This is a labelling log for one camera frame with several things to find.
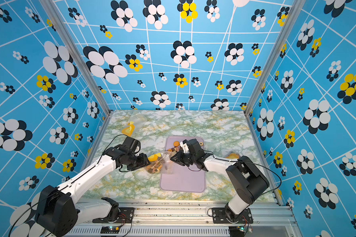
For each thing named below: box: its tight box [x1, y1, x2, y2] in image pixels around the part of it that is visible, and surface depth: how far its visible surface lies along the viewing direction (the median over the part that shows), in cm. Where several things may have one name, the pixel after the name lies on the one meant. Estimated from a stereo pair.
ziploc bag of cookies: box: [121, 111, 148, 137], surface depth 108 cm
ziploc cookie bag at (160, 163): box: [146, 151, 175, 175], surface depth 88 cm
